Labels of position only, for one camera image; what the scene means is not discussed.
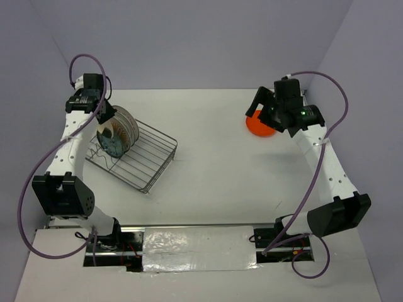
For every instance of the orange translucent plate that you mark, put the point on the orange translucent plate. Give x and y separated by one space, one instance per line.
256 127

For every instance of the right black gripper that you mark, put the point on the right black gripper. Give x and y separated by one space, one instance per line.
262 95

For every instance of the white plate orange sunburst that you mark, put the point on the white plate orange sunburst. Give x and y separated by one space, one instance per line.
121 127

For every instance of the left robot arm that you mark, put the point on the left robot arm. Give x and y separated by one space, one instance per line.
61 190

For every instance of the metal base rail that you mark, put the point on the metal base rail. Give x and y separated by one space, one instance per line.
128 254

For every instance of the cream peach plate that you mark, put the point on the cream peach plate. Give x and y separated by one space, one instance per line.
105 143

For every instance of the green blue floral plate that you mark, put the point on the green blue floral plate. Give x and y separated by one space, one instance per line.
115 151

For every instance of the silver foil tape sheet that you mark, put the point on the silver foil tape sheet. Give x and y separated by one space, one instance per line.
198 249

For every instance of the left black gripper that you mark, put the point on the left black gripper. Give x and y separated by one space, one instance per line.
109 114

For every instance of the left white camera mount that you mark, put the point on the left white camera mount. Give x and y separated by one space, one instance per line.
79 83

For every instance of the metal wire dish rack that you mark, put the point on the metal wire dish rack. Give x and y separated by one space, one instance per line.
143 164

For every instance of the white enamel plate green rim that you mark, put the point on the white enamel plate green rim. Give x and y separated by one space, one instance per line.
134 128

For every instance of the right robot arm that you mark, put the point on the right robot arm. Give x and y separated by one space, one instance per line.
332 203

